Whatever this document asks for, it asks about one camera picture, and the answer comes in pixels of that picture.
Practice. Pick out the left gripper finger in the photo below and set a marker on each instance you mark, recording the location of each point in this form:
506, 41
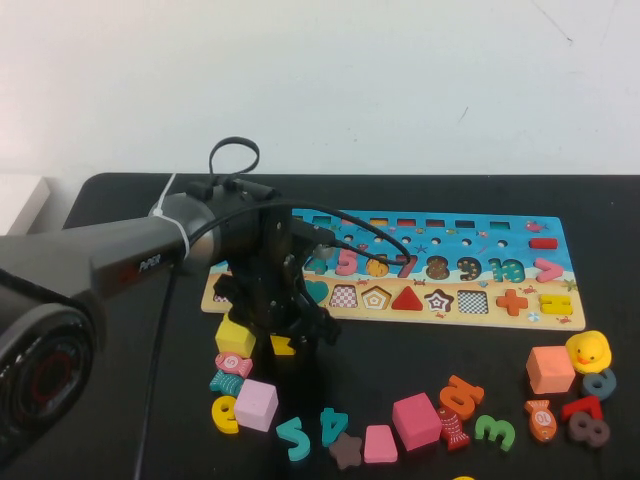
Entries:
306, 347
261, 342

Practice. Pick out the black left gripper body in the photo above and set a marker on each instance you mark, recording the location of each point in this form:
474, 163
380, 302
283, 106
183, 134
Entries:
265, 280

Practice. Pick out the yellow pentagon piece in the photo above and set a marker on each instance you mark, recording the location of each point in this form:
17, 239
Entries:
282, 346

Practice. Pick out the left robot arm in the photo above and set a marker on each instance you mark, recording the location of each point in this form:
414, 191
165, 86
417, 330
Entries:
75, 260

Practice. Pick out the teal heart piece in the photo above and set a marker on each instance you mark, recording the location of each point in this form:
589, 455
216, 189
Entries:
319, 291

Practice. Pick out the yellow number piece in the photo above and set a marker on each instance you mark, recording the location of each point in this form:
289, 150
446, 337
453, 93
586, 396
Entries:
220, 415

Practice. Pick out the pink number five piece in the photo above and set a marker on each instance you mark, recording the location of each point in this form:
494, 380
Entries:
345, 256

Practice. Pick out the teal number five piece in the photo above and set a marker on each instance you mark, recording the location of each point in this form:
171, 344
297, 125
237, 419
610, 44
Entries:
287, 431

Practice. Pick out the teal number four piece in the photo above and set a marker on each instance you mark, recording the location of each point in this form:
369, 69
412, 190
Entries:
334, 431

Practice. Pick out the red triangle piece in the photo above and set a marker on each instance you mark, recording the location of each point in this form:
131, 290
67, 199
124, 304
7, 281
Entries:
407, 301

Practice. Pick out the brown star piece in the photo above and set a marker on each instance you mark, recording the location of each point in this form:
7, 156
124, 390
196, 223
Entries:
346, 451

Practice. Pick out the pink trapezoid piece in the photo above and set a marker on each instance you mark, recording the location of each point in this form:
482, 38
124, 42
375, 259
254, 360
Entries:
380, 445

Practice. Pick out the orange plus piece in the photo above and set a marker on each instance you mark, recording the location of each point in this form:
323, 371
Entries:
512, 302

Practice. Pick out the green number three piece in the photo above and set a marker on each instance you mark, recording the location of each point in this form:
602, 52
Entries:
505, 435

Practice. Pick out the wooden number shape puzzle board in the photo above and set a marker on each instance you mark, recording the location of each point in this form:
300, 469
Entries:
520, 235

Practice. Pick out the yellow equals piece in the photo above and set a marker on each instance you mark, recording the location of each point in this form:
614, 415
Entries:
546, 304

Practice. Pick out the red minus piece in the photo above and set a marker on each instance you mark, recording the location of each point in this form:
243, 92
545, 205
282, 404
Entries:
543, 243

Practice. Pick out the pink greater-than piece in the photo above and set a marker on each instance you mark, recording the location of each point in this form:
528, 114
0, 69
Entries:
555, 270

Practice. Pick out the red number seven piece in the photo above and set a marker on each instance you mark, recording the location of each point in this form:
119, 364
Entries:
590, 404

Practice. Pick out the brown number eight piece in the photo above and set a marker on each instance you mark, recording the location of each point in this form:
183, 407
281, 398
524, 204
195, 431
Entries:
589, 429

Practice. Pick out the grey-blue number piece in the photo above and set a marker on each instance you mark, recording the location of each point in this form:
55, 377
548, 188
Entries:
609, 377

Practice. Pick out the yellow wooden cube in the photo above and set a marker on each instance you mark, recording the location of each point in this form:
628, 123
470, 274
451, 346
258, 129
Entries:
235, 337

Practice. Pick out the pink wooden fish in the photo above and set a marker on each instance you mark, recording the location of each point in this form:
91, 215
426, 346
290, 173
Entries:
232, 362

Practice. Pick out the teal wooden fish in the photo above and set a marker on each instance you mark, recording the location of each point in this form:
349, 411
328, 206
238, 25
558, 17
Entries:
227, 382

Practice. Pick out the light pink cube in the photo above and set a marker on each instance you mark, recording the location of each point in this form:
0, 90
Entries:
255, 405

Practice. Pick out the white zip tie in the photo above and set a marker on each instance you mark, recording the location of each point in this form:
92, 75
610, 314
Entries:
182, 235

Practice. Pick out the magenta cube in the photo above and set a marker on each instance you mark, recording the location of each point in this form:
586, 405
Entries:
415, 422

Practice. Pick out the red wooden fish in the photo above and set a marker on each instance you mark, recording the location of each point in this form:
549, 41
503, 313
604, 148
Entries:
454, 430

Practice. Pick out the salmon orange cube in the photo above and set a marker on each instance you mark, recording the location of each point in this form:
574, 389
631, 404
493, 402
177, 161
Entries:
550, 372

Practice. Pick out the orange wooden fish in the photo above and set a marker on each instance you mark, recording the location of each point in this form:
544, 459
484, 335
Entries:
541, 422

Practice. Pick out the white box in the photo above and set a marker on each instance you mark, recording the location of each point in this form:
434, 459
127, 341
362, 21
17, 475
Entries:
20, 200

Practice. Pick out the yellow rubber duck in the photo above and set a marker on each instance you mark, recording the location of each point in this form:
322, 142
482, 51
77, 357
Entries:
590, 350

